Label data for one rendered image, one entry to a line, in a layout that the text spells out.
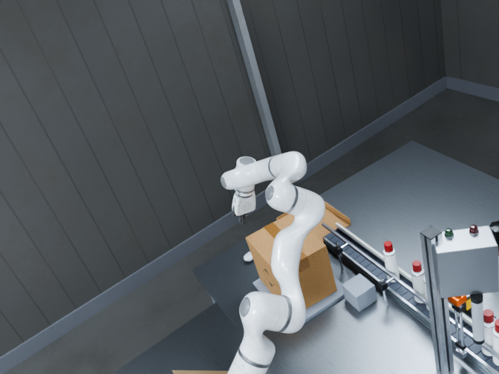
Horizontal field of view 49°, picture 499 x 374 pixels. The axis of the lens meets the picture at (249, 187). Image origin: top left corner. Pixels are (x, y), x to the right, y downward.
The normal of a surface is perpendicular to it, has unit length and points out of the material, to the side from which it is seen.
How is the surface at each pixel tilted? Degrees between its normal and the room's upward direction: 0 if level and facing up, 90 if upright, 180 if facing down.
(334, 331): 0
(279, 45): 90
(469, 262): 90
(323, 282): 90
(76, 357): 0
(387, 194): 0
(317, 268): 90
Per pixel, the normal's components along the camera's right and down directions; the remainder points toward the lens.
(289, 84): 0.54, 0.35
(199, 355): -0.26, -0.79
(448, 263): -0.09, 0.59
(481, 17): -0.80, 0.50
